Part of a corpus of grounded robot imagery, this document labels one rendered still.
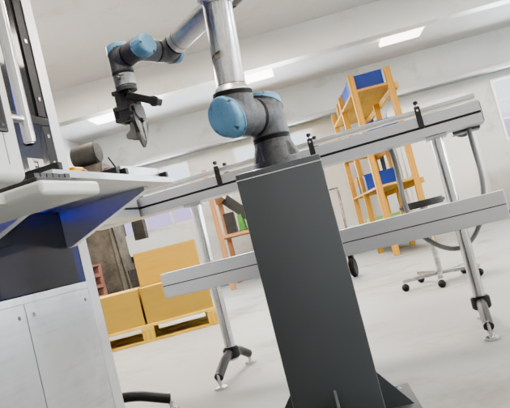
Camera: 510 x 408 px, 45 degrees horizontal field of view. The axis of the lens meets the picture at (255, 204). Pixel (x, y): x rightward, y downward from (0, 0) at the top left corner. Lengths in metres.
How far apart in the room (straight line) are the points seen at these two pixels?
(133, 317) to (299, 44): 4.08
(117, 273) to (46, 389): 6.44
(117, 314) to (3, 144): 4.20
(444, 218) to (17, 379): 1.76
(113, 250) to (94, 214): 6.26
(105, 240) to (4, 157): 7.30
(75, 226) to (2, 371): 0.58
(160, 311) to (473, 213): 3.22
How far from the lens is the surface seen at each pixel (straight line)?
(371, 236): 2.74
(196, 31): 2.09
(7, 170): 1.18
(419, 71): 11.07
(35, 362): 2.02
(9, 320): 1.96
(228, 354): 2.93
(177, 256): 5.66
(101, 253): 8.50
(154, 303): 5.29
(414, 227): 2.72
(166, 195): 2.97
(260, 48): 7.83
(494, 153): 11.08
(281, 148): 1.83
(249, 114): 1.76
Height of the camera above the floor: 0.59
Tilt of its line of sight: 3 degrees up
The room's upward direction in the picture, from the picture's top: 14 degrees counter-clockwise
